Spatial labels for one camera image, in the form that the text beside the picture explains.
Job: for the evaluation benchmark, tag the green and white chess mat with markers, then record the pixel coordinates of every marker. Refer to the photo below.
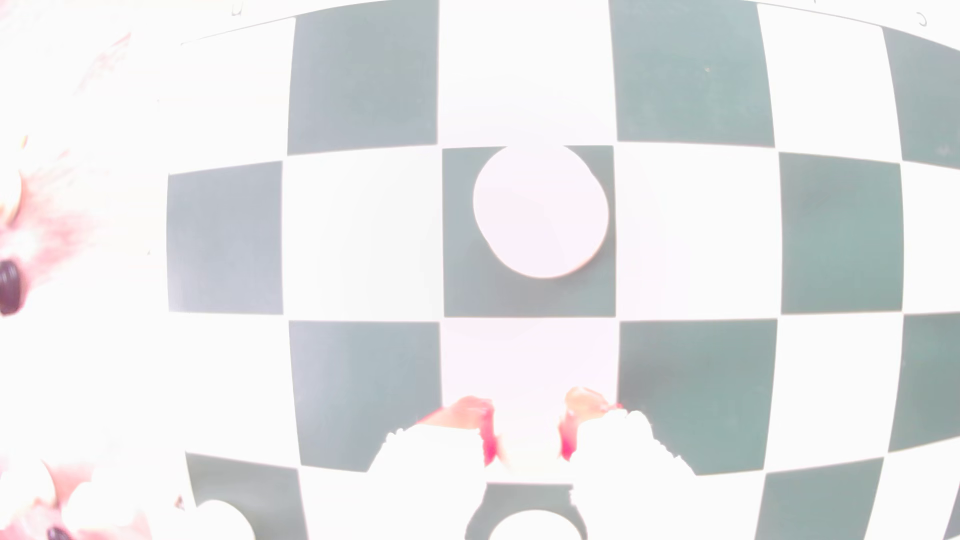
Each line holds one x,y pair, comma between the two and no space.
697,240

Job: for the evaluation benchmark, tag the white king chess piece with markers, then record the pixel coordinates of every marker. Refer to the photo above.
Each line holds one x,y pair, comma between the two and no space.
540,211

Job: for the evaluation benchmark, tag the white pawn chess piece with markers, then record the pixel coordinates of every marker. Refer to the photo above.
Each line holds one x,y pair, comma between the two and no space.
217,523

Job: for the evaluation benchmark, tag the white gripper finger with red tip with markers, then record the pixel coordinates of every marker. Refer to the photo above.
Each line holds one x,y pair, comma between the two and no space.
630,480
435,480

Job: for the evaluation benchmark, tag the small dark round object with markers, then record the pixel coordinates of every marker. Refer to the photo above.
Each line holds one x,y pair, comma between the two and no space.
9,286

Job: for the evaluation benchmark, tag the white rook chess piece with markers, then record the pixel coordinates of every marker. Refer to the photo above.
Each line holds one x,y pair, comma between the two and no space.
534,527

